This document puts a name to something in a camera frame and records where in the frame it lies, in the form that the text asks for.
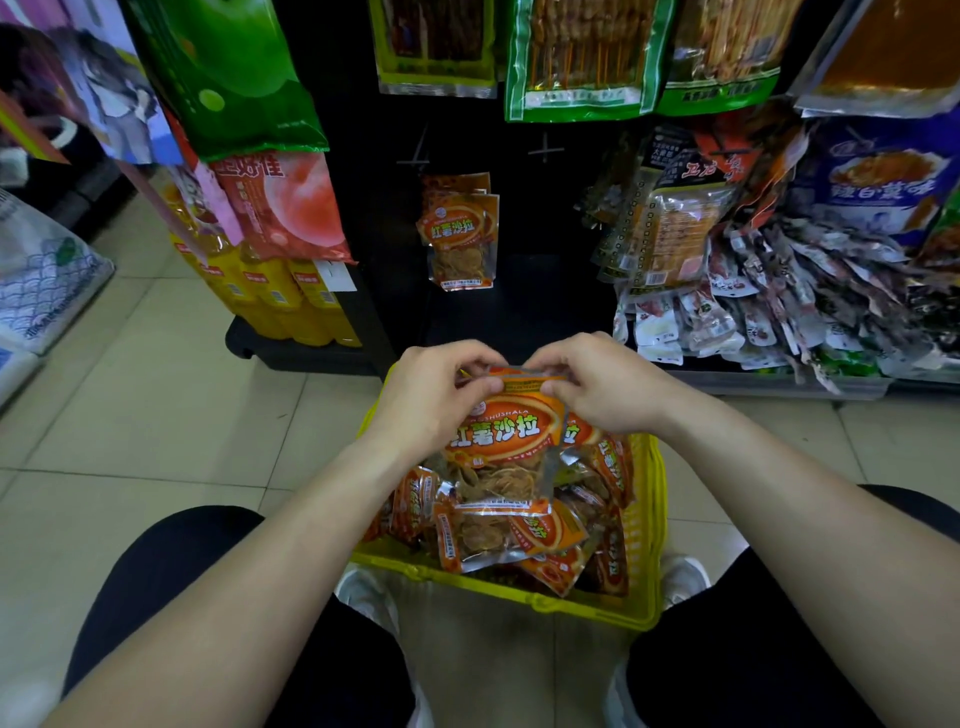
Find person's left hand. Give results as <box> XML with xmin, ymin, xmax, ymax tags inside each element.
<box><xmin>363</xmin><ymin>338</ymin><xmax>511</xmax><ymax>466</ymax></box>

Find person's right hand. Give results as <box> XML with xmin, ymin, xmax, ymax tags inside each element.
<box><xmin>522</xmin><ymin>332</ymin><xmax>688</xmax><ymax>440</ymax></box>

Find yellow plastic shopping basket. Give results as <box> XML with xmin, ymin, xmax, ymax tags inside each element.
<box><xmin>348</xmin><ymin>363</ymin><xmax>669</xmax><ymax>634</ymax></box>

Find pile of orange snack packets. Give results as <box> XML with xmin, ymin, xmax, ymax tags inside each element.
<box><xmin>359</xmin><ymin>412</ymin><xmax>637</xmax><ymax>600</ymax></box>

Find person's right forearm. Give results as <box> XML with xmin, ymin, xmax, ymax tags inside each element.
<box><xmin>656</xmin><ymin>397</ymin><xmax>960</xmax><ymax>728</ymax></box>

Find person's left forearm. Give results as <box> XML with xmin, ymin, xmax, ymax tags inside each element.
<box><xmin>41</xmin><ymin>438</ymin><xmax>444</xmax><ymax>728</ymax></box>

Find person's white left shoe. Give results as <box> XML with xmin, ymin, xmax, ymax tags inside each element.
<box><xmin>333</xmin><ymin>566</ymin><xmax>403</xmax><ymax>639</ymax></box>

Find person's white shoe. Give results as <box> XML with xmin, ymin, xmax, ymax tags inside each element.
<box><xmin>659</xmin><ymin>553</ymin><xmax>712</xmax><ymax>613</ymax></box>
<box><xmin>333</xmin><ymin>566</ymin><xmax>403</xmax><ymax>639</ymax></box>

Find person's white right shoe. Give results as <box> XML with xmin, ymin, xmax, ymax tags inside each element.
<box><xmin>659</xmin><ymin>553</ymin><xmax>712</xmax><ymax>613</ymax></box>

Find person's black trousers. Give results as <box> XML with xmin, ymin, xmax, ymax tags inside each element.
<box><xmin>62</xmin><ymin>483</ymin><xmax>960</xmax><ymax>728</ymax></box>

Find blue printed snack bag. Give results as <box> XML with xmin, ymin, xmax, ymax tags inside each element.
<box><xmin>783</xmin><ymin>104</ymin><xmax>960</xmax><ymax>253</ymax></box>

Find green stick snack packet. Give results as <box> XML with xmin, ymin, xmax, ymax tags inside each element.
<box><xmin>656</xmin><ymin>0</ymin><xmax>804</xmax><ymax>119</ymax></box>

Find green vegetable snack packet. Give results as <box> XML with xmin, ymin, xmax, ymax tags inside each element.
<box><xmin>914</xmin><ymin>191</ymin><xmax>960</xmax><ymax>271</ymax></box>

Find black base plinth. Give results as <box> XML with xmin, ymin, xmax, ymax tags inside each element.
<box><xmin>223</xmin><ymin>314</ymin><xmax>380</xmax><ymax>378</ymax></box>

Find white price card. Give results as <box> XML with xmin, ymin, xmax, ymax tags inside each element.
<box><xmin>311</xmin><ymin>258</ymin><xmax>359</xmax><ymax>294</ymax></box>

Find strip of orange-beige packets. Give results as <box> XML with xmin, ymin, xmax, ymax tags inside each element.
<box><xmin>592</xmin><ymin>127</ymin><xmax>740</xmax><ymax>298</ymax></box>

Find hanging yellow red-label packets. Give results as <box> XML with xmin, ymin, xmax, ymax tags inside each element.
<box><xmin>149</xmin><ymin>168</ymin><xmax>363</xmax><ymax>350</ymax></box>

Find pile of small white packets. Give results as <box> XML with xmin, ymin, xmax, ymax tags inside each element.
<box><xmin>611</xmin><ymin>217</ymin><xmax>960</xmax><ymax>395</ymax></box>

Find pink peach print bag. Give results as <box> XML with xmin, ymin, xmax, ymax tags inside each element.
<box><xmin>209</xmin><ymin>149</ymin><xmax>355</xmax><ymax>265</ymax></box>

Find green-bordered skewer packet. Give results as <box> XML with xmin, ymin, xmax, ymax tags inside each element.
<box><xmin>503</xmin><ymin>0</ymin><xmax>676</xmax><ymax>125</ymax></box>

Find yellow-edged dark stick packet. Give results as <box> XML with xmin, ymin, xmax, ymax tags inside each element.
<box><xmin>367</xmin><ymin>0</ymin><xmax>500</xmax><ymax>100</ymax></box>

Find green apple print bag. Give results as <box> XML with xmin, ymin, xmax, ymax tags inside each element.
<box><xmin>119</xmin><ymin>0</ymin><xmax>331</xmax><ymax>165</ymax></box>

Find white printed sack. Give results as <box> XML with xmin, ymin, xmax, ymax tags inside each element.
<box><xmin>0</xmin><ymin>187</ymin><xmax>116</xmax><ymax>358</ymax></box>

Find blue printed sack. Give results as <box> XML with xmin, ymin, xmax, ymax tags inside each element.
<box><xmin>0</xmin><ymin>344</ymin><xmax>43</xmax><ymax>410</ymax></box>

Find brown clear flat packet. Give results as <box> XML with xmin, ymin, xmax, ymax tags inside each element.
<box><xmin>787</xmin><ymin>0</ymin><xmax>960</xmax><ymax>121</ymax></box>

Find cartoon print packet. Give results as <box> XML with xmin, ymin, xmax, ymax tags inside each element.
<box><xmin>48</xmin><ymin>0</ymin><xmax>185</xmax><ymax>168</ymax></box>

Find orange slanted sign strip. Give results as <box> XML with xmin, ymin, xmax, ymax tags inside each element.
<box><xmin>0</xmin><ymin>89</ymin><xmax>71</xmax><ymax>166</ymax></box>

